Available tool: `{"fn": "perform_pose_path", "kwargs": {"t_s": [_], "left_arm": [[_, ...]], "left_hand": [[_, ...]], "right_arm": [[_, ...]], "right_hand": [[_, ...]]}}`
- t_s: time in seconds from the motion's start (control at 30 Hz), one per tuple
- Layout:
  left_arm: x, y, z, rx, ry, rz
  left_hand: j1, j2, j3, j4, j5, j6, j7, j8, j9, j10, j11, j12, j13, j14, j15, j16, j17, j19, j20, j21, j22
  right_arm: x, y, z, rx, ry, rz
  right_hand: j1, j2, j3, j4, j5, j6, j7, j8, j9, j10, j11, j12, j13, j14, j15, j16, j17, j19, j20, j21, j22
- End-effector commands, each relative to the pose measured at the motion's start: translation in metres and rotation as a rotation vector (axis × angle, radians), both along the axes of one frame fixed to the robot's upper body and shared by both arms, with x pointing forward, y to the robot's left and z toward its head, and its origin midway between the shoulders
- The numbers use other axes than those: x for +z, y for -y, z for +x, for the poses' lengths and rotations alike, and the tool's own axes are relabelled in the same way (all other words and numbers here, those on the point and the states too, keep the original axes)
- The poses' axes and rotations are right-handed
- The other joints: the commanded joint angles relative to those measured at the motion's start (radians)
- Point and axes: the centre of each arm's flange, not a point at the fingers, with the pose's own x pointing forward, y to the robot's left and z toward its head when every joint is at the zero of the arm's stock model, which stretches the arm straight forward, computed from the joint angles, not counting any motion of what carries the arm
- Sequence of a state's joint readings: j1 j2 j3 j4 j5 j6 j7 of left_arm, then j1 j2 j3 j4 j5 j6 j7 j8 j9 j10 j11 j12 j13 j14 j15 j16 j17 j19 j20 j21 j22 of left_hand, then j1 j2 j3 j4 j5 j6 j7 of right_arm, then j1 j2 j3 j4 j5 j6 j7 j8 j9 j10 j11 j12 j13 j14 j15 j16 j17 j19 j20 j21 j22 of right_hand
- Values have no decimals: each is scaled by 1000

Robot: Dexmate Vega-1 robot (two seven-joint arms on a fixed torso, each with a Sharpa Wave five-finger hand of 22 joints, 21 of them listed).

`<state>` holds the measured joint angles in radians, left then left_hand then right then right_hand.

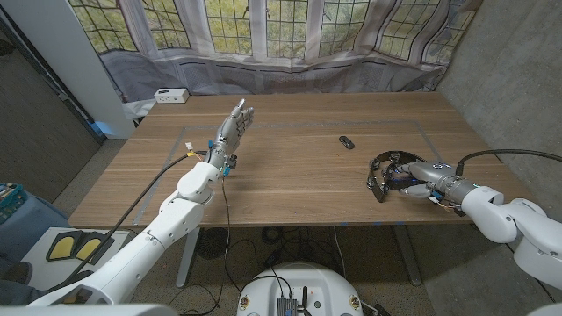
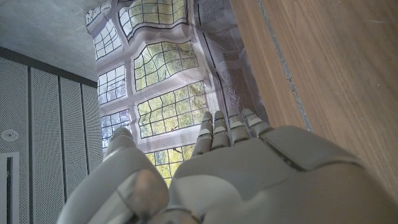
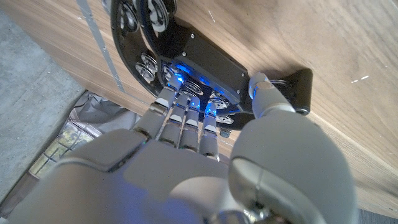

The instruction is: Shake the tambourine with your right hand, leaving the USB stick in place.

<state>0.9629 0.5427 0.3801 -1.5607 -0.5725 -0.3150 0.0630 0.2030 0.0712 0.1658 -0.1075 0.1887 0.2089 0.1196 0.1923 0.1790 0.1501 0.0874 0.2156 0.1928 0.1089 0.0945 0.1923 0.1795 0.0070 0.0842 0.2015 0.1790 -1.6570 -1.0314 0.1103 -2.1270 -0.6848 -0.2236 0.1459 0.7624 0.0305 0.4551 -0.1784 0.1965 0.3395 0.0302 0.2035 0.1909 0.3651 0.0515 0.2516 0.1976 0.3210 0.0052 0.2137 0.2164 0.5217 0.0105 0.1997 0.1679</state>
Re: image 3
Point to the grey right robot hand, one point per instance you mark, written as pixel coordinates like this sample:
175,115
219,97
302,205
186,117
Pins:
174,183

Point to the black tambourine with metal jingles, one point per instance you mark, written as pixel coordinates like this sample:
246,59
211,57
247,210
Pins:
211,62

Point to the printed window backdrop cloth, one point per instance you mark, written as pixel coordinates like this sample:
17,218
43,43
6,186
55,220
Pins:
93,115

